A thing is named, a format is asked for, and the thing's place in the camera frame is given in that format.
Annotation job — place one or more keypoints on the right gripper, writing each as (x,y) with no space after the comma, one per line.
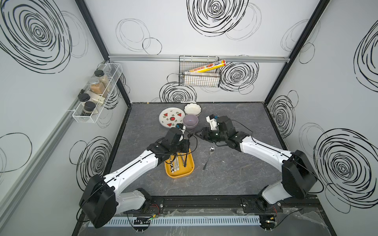
(205,133)

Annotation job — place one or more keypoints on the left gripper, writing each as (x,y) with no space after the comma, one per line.
(186,143)

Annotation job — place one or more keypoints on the black long spoon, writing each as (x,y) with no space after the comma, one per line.
(185,160)

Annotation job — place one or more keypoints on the cow pattern handle spoon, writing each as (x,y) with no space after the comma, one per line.
(176,164)

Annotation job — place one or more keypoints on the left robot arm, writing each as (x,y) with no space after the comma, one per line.
(117,181)

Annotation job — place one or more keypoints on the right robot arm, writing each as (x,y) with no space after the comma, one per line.
(298,175)

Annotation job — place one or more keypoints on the yellow storage box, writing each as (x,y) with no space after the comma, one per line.
(182,172)

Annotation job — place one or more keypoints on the yellow foil roll box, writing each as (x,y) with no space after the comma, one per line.
(209,67)

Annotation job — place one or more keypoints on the purple bowl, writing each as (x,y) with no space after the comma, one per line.
(190,121)

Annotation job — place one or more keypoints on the watermelon pattern plate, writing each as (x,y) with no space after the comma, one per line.
(170,117)

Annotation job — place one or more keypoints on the white scalloped bowl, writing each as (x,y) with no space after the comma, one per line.
(193,109)

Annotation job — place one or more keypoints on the front black lid jar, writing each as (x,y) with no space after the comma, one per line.
(88,108)

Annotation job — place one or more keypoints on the brown spice jar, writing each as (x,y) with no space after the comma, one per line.
(96,86)

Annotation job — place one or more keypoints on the spice jar black lid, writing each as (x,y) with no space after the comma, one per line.
(102,77)

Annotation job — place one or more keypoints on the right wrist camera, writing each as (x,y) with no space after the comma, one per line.
(212,121)

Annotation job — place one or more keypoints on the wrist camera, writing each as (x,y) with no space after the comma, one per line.
(212,121)
(180,126)

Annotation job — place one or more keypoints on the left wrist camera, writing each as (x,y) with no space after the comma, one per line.
(180,126)

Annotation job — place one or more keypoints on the black wire basket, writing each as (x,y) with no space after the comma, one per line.
(210,79)

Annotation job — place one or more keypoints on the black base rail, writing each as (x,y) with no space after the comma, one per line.
(203,202)

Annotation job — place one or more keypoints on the white cable duct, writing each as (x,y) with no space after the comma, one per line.
(237,220)

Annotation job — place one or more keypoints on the aluminium wall rail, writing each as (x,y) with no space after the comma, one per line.
(177,58)

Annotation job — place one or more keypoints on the clear wall shelf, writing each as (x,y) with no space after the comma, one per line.
(101,96)

